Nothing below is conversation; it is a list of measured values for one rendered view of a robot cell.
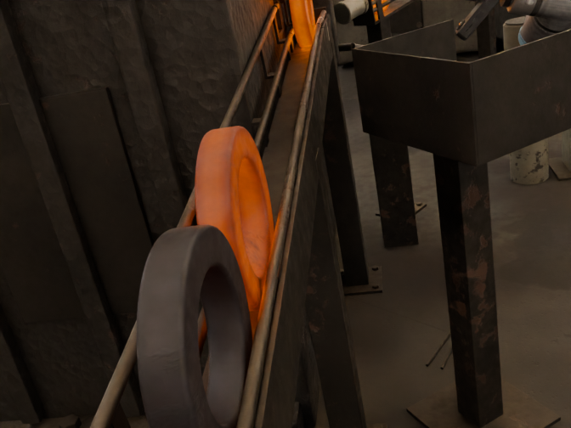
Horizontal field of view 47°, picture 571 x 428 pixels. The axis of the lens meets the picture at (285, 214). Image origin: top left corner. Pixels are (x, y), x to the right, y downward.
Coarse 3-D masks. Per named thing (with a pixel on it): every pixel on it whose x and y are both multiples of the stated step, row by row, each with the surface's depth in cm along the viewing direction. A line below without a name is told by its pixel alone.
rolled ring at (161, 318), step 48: (192, 240) 46; (144, 288) 44; (192, 288) 44; (240, 288) 57; (144, 336) 42; (192, 336) 43; (240, 336) 56; (144, 384) 42; (192, 384) 42; (240, 384) 54
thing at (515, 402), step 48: (384, 48) 106; (432, 48) 110; (528, 48) 85; (384, 96) 100; (432, 96) 90; (480, 96) 84; (528, 96) 87; (432, 144) 93; (480, 144) 86; (528, 144) 90; (480, 192) 106; (480, 240) 109; (480, 288) 112; (480, 336) 115; (480, 384) 119
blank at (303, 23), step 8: (296, 0) 137; (304, 0) 137; (296, 8) 137; (304, 8) 137; (312, 8) 149; (296, 16) 138; (304, 16) 137; (312, 16) 147; (296, 24) 138; (304, 24) 138; (312, 24) 146; (296, 32) 140; (304, 32) 140; (312, 32) 143; (304, 40) 142; (312, 40) 142
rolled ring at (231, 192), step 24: (216, 144) 60; (240, 144) 63; (216, 168) 58; (240, 168) 69; (216, 192) 57; (240, 192) 71; (264, 192) 72; (216, 216) 57; (240, 216) 72; (264, 216) 72; (240, 240) 59; (264, 240) 71; (240, 264) 58; (264, 264) 69
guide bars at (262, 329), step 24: (312, 48) 123; (312, 72) 113; (288, 168) 82; (288, 192) 77; (288, 216) 73; (264, 288) 62; (264, 312) 59; (264, 336) 56; (264, 360) 56; (240, 408) 49
